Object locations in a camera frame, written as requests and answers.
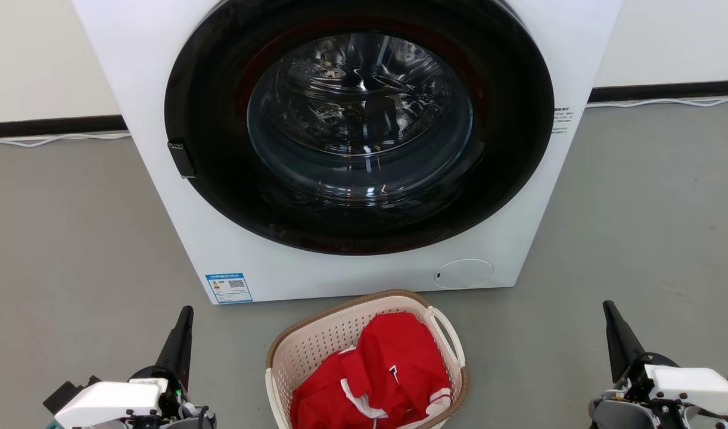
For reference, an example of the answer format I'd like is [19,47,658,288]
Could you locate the white floor cable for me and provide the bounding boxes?
[0,132,131,147]
[586,95,728,108]

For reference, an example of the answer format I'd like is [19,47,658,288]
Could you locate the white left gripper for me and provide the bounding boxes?
[42,306,195,429]

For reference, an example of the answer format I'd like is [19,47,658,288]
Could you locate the blue energy label sticker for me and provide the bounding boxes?
[205,273,253,304]

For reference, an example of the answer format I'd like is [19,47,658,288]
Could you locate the round white filter cover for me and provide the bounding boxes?
[434,259,494,290]

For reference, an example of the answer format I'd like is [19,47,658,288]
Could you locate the black round washer door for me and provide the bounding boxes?
[164,0,555,256]

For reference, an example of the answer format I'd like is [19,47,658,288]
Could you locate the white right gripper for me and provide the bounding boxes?
[602,300,728,429]

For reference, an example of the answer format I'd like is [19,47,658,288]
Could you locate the beige perforated laundry basket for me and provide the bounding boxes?
[265,290,469,429]

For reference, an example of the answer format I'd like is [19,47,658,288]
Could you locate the white front-load washing machine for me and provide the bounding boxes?
[72,0,624,305]

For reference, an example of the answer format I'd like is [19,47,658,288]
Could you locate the black washer door handle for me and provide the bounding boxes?
[167,141,197,179]

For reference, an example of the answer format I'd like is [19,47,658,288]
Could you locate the red and white garment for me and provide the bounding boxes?
[290,312,453,429]

